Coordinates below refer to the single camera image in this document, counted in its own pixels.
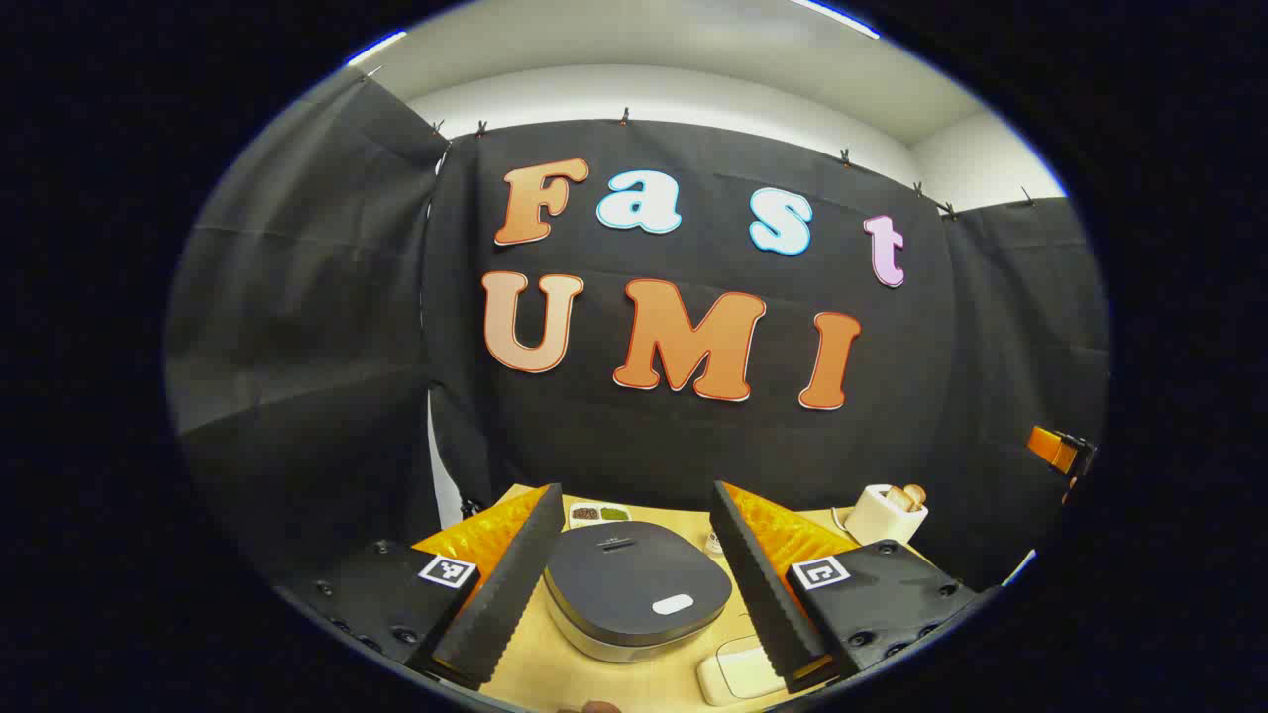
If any cream rectangular box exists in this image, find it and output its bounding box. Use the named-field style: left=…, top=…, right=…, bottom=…
left=696, top=634, right=786, bottom=707

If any black backdrop cloth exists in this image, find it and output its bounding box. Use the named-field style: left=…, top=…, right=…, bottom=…
left=166, top=67, right=1110, bottom=595

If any white toaster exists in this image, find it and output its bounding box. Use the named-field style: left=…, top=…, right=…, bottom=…
left=844, top=483, right=930, bottom=546

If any grey rice cooker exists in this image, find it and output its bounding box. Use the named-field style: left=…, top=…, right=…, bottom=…
left=543, top=521, right=734, bottom=664

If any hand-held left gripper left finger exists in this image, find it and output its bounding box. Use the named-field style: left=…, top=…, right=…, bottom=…
left=275, top=483, right=566, bottom=692

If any ceiling light strip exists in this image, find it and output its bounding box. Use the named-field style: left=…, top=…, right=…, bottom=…
left=347, top=30, right=408, bottom=67
left=792, top=0, right=881, bottom=40

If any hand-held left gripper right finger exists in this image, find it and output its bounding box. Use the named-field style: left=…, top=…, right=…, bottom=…
left=709, top=480, right=1002, bottom=694

